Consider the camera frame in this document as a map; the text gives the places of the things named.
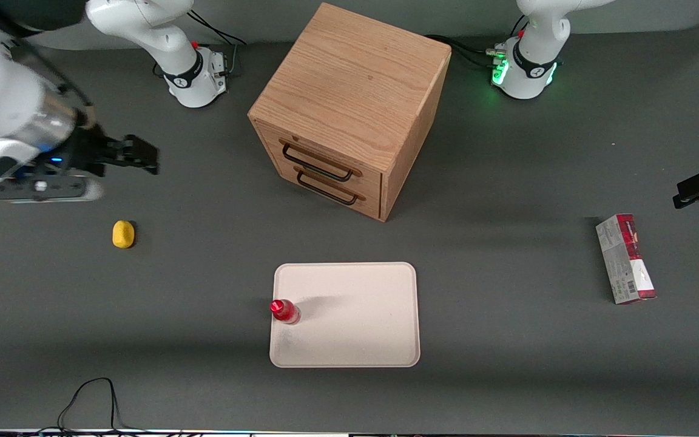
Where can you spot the yellow rounded toy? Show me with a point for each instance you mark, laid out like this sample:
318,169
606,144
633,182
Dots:
123,235

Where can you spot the red coke bottle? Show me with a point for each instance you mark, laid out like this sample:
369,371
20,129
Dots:
286,312

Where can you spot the wooden drawer cabinet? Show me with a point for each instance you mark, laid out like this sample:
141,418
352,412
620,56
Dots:
349,85

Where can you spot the white rectangular tray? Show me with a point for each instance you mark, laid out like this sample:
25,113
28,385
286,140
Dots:
355,315

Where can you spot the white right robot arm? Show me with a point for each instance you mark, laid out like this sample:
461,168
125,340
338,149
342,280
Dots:
3,103

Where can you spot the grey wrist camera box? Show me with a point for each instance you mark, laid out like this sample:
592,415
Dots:
46,191

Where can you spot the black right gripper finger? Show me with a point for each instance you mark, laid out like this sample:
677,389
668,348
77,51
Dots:
146,155
119,152

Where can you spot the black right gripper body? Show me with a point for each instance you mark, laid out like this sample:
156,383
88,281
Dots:
87,150

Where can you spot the grey and red carton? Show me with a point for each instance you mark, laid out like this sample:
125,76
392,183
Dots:
625,261

